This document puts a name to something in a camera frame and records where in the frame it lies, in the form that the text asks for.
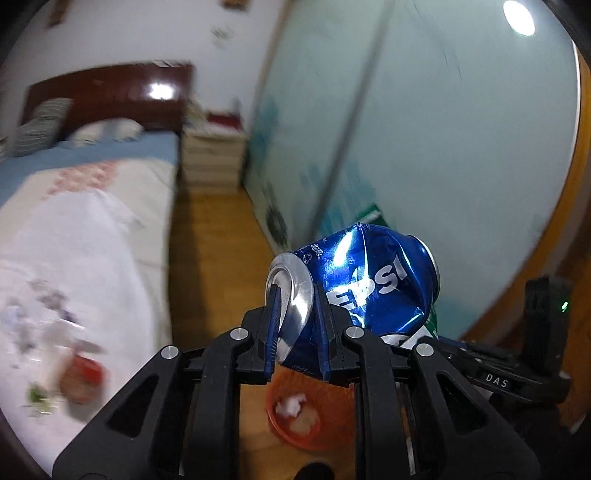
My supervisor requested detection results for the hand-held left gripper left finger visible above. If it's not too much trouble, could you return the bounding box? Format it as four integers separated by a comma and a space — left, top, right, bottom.
53, 281, 284, 480

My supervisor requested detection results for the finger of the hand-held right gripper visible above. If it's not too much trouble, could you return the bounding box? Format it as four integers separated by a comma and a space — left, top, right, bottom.
433, 336, 467, 366

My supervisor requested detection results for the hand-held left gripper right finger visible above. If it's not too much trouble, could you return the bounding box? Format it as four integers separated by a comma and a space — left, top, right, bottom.
315, 285, 542, 480

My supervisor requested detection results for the crushed blue soda can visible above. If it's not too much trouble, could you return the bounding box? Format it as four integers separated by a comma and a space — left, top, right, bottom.
266, 222, 441, 377

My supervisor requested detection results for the orange plastic basket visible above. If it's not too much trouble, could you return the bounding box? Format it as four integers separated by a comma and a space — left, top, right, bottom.
267, 369, 359, 452

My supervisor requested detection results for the crumpled white paper ball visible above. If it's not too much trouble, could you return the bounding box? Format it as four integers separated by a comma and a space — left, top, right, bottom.
275, 392, 308, 417

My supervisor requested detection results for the cream nightstand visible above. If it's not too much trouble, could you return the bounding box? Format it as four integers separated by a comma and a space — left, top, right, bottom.
181, 121, 245, 190

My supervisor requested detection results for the cream blanket with red print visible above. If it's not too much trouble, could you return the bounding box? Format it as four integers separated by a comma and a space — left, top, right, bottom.
0, 159, 179, 268

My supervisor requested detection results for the red snack cup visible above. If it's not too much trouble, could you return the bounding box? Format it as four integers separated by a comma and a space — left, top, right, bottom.
60, 353, 105, 403

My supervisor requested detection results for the white cloth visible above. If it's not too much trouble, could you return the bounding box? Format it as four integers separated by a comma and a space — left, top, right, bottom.
0, 189, 174, 462

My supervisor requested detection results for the dark red box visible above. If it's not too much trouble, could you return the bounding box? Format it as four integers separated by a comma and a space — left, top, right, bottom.
205, 111, 243, 133

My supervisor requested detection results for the floral sliding wardrobe door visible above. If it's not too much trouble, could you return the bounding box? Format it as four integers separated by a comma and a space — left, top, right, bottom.
242, 0, 583, 334

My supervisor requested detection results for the pile of paper scraps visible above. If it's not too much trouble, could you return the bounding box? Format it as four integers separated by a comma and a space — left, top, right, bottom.
0, 277, 90, 354

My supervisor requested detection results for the bed with blue sheet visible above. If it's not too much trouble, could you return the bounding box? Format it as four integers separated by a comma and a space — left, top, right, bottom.
0, 130, 181, 462

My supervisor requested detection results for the green wrapper scrap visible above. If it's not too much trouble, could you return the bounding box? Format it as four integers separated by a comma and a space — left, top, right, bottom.
24, 383, 62, 412

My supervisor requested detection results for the white pillow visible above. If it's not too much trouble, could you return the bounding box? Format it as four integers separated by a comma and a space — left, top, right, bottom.
69, 118, 144, 147

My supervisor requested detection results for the dark red wooden headboard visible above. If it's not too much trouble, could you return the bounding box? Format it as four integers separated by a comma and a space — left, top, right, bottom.
23, 62, 195, 139

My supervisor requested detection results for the striped grey pillow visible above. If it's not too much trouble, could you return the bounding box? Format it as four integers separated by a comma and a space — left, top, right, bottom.
9, 98, 75, 156

